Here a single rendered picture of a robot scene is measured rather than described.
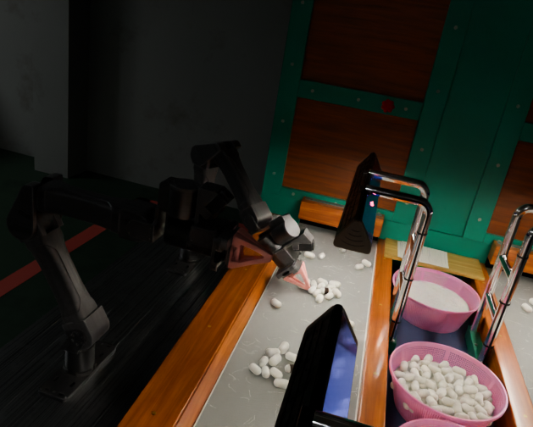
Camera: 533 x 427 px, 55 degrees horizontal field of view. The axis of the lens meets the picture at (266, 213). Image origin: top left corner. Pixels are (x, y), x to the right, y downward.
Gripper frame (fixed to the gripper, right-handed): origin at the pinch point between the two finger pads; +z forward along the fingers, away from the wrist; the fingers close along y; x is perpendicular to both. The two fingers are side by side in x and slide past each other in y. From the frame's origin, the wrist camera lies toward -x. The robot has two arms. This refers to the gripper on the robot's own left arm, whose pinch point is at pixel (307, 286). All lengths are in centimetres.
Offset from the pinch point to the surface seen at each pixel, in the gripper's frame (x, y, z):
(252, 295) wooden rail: 8.7, -12.3, -10.2
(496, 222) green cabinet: -49, 48, 32
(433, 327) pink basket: -20.4, 6.2, 33.2
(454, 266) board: -31, 35, 33
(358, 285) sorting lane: -8.2, 11.4, 12.3
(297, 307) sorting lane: 1.8, -9.6, 0.6
